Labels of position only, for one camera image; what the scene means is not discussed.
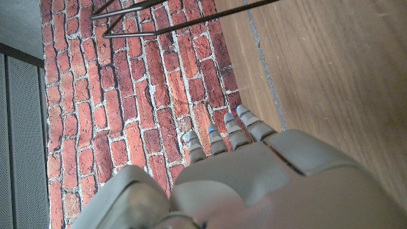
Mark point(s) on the dark grey perforated panel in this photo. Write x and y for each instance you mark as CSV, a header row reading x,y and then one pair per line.
x,y
22,143

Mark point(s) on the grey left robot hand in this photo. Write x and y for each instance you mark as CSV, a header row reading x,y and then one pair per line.
x,y
270,184

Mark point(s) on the red brick print backdrop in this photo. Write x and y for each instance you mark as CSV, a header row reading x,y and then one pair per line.
x,y
127,95

